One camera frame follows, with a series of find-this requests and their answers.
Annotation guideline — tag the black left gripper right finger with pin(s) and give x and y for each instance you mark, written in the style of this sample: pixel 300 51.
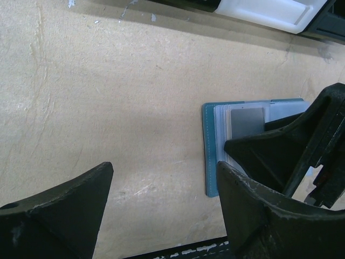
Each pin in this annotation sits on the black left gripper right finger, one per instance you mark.
pixel 263 223

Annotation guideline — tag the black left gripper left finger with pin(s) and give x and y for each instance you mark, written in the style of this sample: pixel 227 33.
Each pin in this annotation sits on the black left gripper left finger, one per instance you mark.
pixel 61 222

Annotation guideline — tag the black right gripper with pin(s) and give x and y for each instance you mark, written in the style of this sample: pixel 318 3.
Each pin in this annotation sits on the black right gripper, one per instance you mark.
pixel 279 158

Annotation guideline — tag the blue leather card holder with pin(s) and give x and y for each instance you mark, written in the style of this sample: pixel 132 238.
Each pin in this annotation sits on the blue leather card holder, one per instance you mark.
pixel 216 123

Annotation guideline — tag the grey card in holder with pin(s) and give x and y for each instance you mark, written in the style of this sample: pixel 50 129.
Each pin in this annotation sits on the grey card in holder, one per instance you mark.
pixel 247 121

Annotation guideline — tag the black and white tray organizer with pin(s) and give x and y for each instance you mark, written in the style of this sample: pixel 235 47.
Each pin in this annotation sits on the black and white tray organizer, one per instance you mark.
pixel 319 19

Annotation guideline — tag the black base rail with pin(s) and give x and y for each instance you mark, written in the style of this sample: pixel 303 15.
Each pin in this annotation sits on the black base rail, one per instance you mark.
pixel 213 248

